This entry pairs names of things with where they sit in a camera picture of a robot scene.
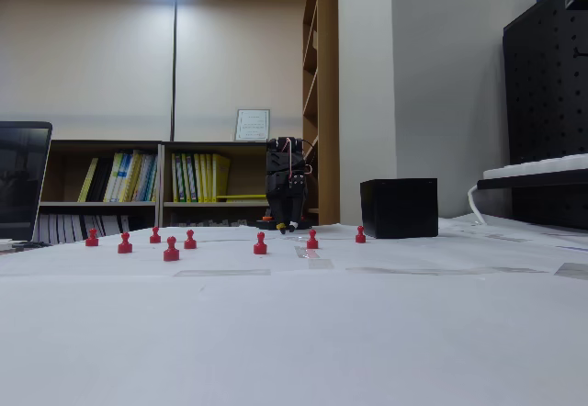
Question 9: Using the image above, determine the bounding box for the black open box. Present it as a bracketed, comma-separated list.
[359, 177, 439, 240]

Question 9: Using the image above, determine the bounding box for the wide yellow binder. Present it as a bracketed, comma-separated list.
[211, 152, 232, 204]

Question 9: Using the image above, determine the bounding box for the framed white certificate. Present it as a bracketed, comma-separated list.
[234, 108, 272, 142]

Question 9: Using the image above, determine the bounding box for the low wooden bookshelf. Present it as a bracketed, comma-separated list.
[39, 139, 164, 246]
[160, 141, 270, 229]

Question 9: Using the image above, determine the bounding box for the yellow binder green label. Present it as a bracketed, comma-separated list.
[171, 152, 185, 204]
[181, 152, 195, 204]

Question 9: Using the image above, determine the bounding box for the white paper table cover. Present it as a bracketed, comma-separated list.
[0, 215, 588, 406]

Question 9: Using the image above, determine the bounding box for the tall wooden bookshelf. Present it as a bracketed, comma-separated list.
[301, 0, 340, 227]

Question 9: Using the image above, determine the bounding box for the white green book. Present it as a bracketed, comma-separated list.
[135, 152, 160, 204]

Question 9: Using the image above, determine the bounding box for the blue white book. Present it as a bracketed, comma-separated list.
[119, 150, 141, 204]

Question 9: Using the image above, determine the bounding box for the white yellow paperback book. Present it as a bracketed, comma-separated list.
[103, 152, 126, 204]

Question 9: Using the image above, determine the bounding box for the black book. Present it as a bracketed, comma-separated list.
[86, 157, 115, 204]

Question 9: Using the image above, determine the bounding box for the thin yellow book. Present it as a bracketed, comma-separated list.
[76, 157, 99, 204]

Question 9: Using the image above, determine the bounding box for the white power strip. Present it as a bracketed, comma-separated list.
[481, 152, 588, 181]

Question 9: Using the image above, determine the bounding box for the black laptop screen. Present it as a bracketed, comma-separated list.
[0, 120, 54, 243]

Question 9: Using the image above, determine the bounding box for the black pegboard panel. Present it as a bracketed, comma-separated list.
[502, 0, 588, 231]

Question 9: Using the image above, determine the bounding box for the black wall conduit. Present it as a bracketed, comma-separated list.
[170, 0, 179, 142]

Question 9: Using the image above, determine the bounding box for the white power cable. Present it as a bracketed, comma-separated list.
[467, 184, 489, 226]

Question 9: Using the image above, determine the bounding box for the black shelf rail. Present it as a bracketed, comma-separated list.
[476, 169, 588, 192]

